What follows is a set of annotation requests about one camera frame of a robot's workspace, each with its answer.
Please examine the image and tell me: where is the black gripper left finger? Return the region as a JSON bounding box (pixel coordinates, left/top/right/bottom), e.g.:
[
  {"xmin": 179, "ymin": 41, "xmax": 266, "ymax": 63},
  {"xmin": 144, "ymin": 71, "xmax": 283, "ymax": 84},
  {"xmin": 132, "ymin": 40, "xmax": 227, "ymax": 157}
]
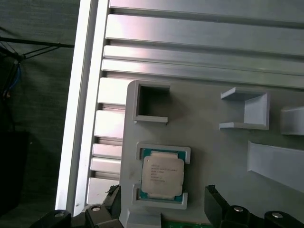
[{"xmin": 32, "ymin": 183, "xmax": 122, "ymax": 228}]

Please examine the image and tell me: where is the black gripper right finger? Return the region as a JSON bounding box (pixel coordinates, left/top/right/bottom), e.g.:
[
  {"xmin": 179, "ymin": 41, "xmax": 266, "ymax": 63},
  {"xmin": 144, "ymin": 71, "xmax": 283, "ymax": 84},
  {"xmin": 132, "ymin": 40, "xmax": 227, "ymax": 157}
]
[{"xmin": 204, "ymin": 184, "xmax": 290, "ymax": 228}]

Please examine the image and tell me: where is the silver green CPU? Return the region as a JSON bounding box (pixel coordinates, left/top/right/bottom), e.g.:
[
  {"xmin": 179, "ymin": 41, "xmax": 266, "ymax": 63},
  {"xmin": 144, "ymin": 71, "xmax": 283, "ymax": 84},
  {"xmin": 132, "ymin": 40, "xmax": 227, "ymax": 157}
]
[{"xmin": 139, "ymin": 149, "xmax": 188, "ymax": 200}]

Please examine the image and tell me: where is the green RAM stick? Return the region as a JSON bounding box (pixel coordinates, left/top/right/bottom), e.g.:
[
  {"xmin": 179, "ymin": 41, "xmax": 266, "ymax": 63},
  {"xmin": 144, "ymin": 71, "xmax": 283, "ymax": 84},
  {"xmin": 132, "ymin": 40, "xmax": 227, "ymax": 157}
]
[{"xmin": 161, "ymin": 219, "xmax": 209, "ymax": 228}]

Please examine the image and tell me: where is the grey plastic parts rack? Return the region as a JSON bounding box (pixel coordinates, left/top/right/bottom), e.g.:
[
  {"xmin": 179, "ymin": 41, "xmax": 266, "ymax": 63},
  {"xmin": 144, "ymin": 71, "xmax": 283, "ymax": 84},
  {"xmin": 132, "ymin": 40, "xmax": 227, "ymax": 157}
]
[{"xmin": 118, "ymin": 80, "xmax": 304, "ymax": 228}]

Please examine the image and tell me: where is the black floor box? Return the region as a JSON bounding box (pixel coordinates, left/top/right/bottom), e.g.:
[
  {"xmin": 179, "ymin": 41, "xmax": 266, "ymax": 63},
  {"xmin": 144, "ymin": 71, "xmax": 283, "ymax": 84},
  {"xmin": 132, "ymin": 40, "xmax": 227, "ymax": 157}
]
[{"xmin": 0, "ymin": 131, "xmax": 30, "ymax": 214}]

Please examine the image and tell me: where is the blue floor cable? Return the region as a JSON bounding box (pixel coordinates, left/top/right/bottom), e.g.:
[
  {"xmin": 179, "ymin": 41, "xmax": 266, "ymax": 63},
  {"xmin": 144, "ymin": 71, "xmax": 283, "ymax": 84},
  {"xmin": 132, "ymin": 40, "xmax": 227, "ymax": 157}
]
[{"xmin": 10, "ymin": 63, "xmax": 23, "ymax": 95}]

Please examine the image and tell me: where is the black floor cable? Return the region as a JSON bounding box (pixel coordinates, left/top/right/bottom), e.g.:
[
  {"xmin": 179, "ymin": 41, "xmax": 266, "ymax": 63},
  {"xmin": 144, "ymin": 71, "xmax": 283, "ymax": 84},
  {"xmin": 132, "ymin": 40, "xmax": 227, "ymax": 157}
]
[{"xmin": 0, "ymin": 26, "xmax": 75, "ymax": 133}]

